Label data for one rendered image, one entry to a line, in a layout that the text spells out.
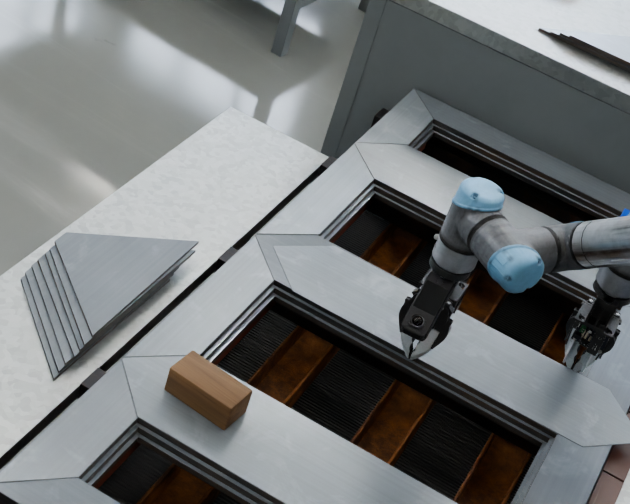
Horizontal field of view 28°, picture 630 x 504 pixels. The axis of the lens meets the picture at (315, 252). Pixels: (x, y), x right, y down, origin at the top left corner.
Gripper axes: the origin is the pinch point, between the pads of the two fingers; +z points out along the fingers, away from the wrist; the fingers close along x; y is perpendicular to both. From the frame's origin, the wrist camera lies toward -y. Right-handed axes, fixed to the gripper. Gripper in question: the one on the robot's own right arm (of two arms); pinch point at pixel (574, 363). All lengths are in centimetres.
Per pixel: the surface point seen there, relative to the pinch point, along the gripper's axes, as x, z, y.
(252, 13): -170, 86, -221
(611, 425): 10.4, 0.7, 10.1
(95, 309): -75, 6, 42
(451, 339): -20.9, 0.7, 10.0
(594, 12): -35, -19, -105
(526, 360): -7.7, 0.7, 5.0
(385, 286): -36.6, 0.6, 5.4
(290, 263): -53, 1, 13
